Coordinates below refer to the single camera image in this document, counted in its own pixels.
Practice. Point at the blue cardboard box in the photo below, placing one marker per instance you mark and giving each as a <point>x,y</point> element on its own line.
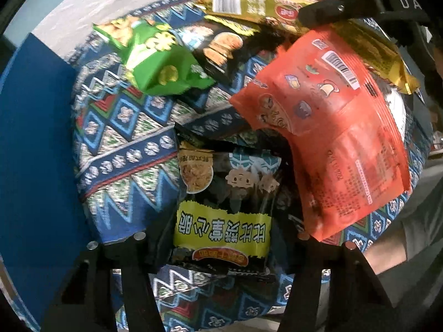
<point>43,228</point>

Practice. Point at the red orange snack bag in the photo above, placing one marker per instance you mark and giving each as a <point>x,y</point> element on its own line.
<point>348,154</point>

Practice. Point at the black orange biscuit bag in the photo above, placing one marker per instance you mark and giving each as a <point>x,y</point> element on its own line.
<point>220,45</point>

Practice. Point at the black yellow snack bag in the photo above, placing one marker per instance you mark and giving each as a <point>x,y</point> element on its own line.
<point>224,211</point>

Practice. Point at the green pea snack bag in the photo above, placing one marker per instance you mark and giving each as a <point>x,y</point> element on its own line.
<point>156,61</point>

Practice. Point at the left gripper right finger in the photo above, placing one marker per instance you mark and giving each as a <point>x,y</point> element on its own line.
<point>307,258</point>

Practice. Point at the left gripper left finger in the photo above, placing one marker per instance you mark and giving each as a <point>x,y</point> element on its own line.
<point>136,262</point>

